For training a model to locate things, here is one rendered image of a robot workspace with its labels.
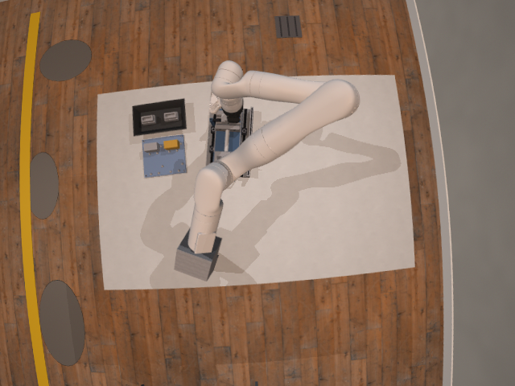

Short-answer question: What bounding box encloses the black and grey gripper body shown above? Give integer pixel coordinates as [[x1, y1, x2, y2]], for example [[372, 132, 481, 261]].
[[209, 91, 244, 123]]

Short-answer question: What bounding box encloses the yellow rectangular block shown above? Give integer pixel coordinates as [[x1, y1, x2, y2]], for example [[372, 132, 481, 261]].
[[163, 139, 180, 150]]

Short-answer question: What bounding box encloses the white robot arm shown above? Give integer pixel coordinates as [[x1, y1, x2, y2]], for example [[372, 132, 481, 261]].
[[187, 60, 360, 253]]

